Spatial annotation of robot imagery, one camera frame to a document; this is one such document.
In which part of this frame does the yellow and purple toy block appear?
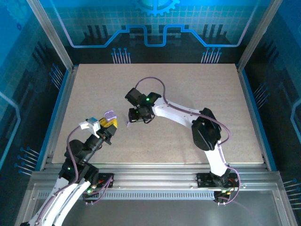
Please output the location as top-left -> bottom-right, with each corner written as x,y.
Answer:
103,111 -> 118,122

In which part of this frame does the grey metal tray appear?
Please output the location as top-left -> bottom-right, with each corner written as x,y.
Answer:
14,183 -> 298,226

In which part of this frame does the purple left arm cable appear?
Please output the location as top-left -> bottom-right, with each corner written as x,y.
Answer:
39,124 -> 114,223

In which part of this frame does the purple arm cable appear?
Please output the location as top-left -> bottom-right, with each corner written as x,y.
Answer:
136,76 -> 241,206
39,124 -> 114,223

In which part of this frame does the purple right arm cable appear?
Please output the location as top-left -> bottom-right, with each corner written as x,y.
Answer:
136,76 -> 241,206

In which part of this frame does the aluminium side frame rail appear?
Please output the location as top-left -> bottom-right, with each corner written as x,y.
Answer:
39,65 -> 79,171
236,64 -> 273,171

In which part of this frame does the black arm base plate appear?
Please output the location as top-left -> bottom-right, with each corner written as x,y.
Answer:
196,173 -> 239,189
96,173 -> 115,189

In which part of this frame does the long aluminium frame rail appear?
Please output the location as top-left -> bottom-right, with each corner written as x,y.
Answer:
32,163 -> 283,189

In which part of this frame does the slotted metal cable duct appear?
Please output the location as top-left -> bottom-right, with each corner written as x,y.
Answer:
37,192 -> 216,201

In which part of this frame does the aluminium frame post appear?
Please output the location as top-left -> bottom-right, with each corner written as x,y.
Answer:
25,0 -> 79,73
237,0 -> 283,71

